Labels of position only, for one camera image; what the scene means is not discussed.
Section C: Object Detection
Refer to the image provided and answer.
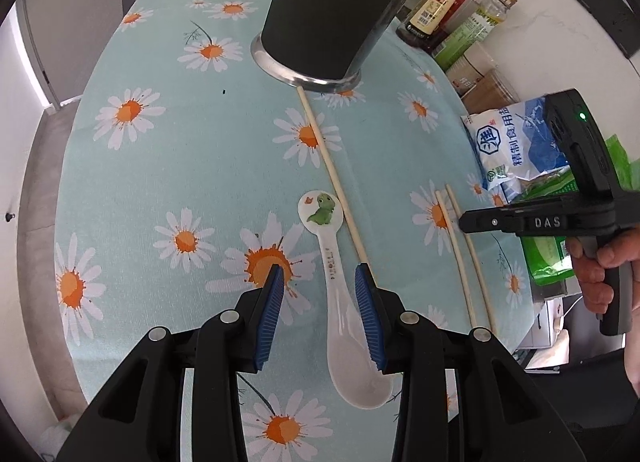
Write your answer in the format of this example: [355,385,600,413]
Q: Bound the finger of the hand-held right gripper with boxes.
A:
[459,206,523,236]

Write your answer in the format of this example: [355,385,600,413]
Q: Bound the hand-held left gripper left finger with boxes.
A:
[55,263,287,462]

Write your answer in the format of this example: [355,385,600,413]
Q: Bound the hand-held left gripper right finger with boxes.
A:
[354,263,586,462]

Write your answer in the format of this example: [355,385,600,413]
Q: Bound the white dinosaur print spoon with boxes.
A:
[297,189,394,410]

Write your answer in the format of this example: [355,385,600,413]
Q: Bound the long wooden chopstick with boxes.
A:
[296,87,370,268]

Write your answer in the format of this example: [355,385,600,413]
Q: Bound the black utensil holder cup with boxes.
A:
[250,0,435,93]

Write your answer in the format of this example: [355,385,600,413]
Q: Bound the person's right forearm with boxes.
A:
[624,278,640,395]

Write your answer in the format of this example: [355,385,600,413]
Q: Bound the person's right hand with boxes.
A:
[570,228,640,315]

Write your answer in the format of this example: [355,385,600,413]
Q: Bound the green packet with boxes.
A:
[515,135,633,288]

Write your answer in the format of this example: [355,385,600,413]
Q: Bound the white and blue salt bag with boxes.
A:
[461,96,576,193]

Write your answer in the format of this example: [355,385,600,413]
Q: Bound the white cardboard box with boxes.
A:
[512,292,586,373]

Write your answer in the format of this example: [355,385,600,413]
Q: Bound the beige carton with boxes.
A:
[445,42,521,113]

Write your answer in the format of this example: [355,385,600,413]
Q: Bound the black power strip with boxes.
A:
[552,0,640,58]

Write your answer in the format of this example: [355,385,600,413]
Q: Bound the daisy print tablecloth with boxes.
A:
[52,0,538,462]

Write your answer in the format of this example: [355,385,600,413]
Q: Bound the green label bottle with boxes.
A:
[432,0,518,70]

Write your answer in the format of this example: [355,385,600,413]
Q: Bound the person's dark trousers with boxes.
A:
[522,352,640,462]

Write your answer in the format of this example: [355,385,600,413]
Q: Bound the dark sauce bottle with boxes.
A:
[396,0,478,54]

